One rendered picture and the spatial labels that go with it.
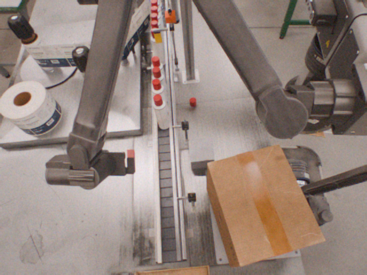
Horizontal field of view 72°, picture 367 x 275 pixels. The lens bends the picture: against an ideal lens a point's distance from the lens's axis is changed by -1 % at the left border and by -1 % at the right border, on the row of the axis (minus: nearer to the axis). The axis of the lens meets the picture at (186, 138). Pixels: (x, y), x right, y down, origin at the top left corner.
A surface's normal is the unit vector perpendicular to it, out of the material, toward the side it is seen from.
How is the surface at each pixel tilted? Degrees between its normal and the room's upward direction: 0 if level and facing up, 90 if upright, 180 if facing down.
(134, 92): 0
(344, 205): 0
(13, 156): 0
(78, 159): 51
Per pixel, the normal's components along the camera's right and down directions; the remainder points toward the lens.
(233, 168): -0.06, -0.47
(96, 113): -0.01, 0.32
